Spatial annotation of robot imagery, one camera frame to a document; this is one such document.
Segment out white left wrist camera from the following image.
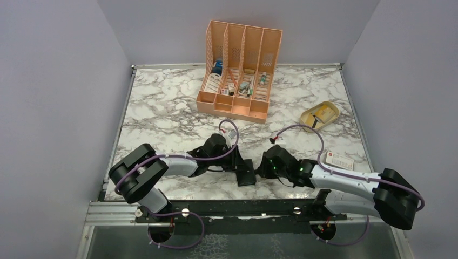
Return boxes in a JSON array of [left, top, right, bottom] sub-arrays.
[[226, 129, 238, 141]]

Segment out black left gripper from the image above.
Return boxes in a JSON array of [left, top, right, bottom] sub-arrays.
[[208, 145, 250, 172]]

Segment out beige oval tray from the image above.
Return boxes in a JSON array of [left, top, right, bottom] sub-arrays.
[[300, 101, 340, 131]]

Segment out black leather card holder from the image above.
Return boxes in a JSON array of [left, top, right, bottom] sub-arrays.
[[235, 169, 257, 187]]

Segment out green white marker pen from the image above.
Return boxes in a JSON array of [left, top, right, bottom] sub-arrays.
[[259, 72, 267, 86]]

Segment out small white red box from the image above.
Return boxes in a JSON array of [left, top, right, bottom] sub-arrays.
[[324, 151, 354, 171]]

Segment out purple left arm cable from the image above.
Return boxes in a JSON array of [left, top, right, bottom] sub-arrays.
[[114, 118, 240, 249]]

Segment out white label card pack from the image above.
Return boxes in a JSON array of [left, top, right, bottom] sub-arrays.
[[204, 73, 221, 93]]

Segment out blue tape roll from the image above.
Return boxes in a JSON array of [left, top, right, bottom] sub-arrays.
[[211, 59, 223, 75]]

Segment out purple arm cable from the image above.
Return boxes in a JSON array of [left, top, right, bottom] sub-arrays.
[[270, 124, 426, 247], [114, 118, 240, 249]]

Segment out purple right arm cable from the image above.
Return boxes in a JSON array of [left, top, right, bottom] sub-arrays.
[[270, 124, 426, 247]]

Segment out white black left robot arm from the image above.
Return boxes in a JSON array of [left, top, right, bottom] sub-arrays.
[[109, 131, 257, 222]]

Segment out orange plastic desk organizer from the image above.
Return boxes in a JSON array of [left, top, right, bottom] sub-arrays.
[[196, 21, 283, 124]]

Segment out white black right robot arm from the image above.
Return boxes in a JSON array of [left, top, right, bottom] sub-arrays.
[[255, 145, 420, 230]]

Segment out black metal base rail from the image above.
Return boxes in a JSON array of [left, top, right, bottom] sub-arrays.
[[134, 199, 347, 235]]

